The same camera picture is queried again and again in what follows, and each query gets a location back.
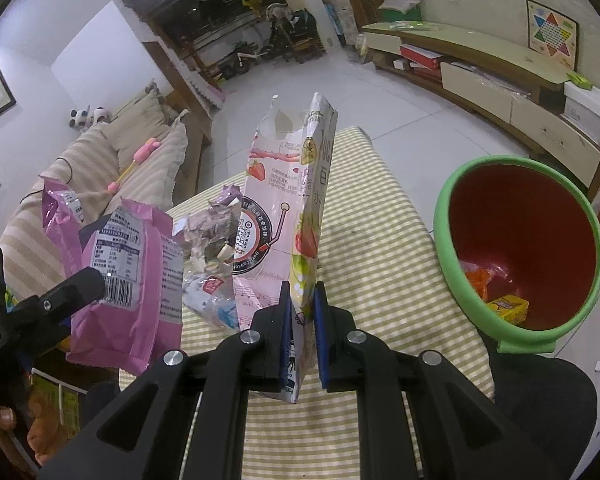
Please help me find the small blue white wrapper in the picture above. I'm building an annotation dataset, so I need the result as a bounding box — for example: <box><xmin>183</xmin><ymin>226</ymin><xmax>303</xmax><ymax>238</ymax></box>
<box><xmin>182</xmin><ymin>270</ymin><xmax>241</xmax><ymax>331</ymax></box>

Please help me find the black white plush toy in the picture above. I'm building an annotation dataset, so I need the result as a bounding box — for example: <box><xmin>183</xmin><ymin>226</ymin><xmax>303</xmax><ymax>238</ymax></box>
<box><xmin>69</xmin><ymin>105</ymin><xmax>112</xmax><ymax>128</ymax></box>

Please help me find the orange packet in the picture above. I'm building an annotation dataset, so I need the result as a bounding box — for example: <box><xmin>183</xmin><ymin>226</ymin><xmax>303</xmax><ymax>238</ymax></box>
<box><xmin>462</xmin><ymin>260</ymin><xmax>496</xmax><ymax>306</ymax></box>

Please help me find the pink toy stick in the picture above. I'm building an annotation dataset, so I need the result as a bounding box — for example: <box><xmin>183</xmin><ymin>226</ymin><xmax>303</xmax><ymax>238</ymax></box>
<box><xmin>107</xmin><ymin>137</ymin><xmax>161</xmax><ymax>196</ymax></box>

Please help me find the red flat box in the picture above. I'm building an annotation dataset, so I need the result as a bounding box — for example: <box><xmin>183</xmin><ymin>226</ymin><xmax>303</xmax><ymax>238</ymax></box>
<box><xmin>399</xmin><ymin>44</ymin><xmax>443</xmax><ymax>78</ymax></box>

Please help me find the cream wooden cabinet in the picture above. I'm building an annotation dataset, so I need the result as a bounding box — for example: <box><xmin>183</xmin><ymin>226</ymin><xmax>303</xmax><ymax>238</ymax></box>
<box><xmin>361</xmin><ymin>20</ymin><xmax>600</xmax><ymax>196</ymax></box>

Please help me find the crumpled silver wrapper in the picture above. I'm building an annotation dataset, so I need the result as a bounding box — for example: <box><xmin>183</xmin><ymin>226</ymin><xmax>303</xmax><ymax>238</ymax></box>
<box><xmin>172</xmin><ymin>205</ymin><xmax>243</xmax><ymax>273</ymax></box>

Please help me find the white cardboard box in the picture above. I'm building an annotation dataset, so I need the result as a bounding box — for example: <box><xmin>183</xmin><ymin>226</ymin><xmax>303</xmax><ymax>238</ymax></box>
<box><xmin>562</xmin><ymin>82</ymin><xmax>600</xmax><ymax>146</ymax></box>

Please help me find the striped sofa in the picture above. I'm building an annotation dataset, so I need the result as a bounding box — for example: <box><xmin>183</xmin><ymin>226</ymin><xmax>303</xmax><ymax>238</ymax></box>
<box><xmin>0</xmin><ymin>85</ymin><xmax>216</xmax><ymax>301</ymax></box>

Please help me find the black cable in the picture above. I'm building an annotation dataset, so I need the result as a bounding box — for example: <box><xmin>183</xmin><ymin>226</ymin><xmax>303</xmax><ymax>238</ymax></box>
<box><xmin>20</xmin><ymin>157</ymin><xmax>76</xmax><ymax>201</ymax></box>

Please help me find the white lace cloth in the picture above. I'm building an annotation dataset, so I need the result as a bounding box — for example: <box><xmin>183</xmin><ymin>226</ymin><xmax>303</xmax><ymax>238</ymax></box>
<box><xmin>180</xmin><ymin>55</ymin><xmax>226</xmax><ymax>111</ymax></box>

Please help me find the purple wrapper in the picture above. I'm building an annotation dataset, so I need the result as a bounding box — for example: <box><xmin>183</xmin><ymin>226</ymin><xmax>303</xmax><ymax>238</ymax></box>
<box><xmin>207</xmin><ymin>185</ymin><xmax>246</xmax><ymax>211</ymax></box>

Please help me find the green yellow packet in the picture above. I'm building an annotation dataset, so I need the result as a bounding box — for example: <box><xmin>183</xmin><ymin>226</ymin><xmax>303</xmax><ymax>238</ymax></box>
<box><xmin>30</xmin><ymin>375</ymin><xmax>81</xmax><ymax>441</ymax></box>

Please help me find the pink snack packet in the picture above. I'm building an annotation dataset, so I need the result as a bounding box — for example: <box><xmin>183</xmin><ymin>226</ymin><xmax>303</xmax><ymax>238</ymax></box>
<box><xmin>40</xmin><ymin>177</ymin><xmax>186</xmax><ymax>376</ymax></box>

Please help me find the open white green box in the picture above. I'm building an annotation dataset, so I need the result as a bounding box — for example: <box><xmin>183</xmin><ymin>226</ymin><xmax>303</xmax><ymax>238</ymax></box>
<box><xmin>378</xmin><ymin>0</ymin><xmax>425</xmax><ymax>23</ymax></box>

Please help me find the white strawberry print packet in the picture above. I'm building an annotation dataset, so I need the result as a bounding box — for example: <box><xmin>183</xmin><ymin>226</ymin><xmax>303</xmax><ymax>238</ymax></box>
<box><xmin>232</xmin><ymin>92</ymin><xmax>340</xmax><ymax>405</ymax></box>

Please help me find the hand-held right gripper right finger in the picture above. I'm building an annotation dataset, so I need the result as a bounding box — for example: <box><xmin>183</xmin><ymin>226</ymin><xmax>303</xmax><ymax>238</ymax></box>
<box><xmin>314</xmin><ymin>282</ymin><xmax>561</xmax><ymax>480</ymax></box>

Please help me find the yellow small box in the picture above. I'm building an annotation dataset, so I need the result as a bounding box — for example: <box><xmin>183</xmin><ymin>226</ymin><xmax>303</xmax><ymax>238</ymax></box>
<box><xmin>485</xmin><ymin>295</ymin><xmax>530</xmax><ymax>325</ymax></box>

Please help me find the white bicycle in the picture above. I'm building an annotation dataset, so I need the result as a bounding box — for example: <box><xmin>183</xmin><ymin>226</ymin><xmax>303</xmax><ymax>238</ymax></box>
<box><xmin>230</xmin><ymin>42</ymin><xmax>271</xmax><ymax>68</ymax></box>

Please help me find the beige cushion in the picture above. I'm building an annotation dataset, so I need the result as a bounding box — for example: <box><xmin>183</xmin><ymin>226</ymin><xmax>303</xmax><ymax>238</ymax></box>
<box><xmin>102</xmin><ymin>92</ymin><xmax>168</xmax><ymax>161</ymax></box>

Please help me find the black chair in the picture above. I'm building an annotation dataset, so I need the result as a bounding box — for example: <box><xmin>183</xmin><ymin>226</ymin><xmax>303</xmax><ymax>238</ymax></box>
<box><xmin>480</xmin><ymin>330</ymin><xmax>598</xmax><ymax>480</ymax></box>

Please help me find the person's left hand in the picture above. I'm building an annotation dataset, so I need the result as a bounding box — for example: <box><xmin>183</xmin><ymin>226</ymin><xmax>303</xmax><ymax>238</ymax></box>
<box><xmin>0</xmin><ymin>390</ymin><xmax>81</xmax><ymax>468</ymax></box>

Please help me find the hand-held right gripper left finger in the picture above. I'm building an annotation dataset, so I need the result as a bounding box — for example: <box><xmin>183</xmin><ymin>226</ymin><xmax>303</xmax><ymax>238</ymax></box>
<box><xmin>37</xmin><ymin>282</ymin><xmax>293</xmax><ymax>480</ymax></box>

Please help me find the star checkers board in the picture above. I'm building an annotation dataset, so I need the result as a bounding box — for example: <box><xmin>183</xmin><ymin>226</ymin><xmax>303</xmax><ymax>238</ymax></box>
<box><xmin>526</xmin><ymin>0</ymin><xmax>580</xmax><ymax>72</ymax></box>

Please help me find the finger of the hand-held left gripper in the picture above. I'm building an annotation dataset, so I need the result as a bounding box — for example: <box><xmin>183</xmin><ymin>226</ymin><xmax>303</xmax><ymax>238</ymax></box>
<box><xmin>15</xmin><ymin>266</ymin><xmax>106</xmax><ymax>333</ymax></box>

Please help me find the wooden chair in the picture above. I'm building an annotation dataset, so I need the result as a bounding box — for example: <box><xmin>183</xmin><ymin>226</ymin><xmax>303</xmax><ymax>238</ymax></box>
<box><xmin>292</xmin><ymin>10</ymin><xmax>326</xmax><ymax>63</ymax></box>

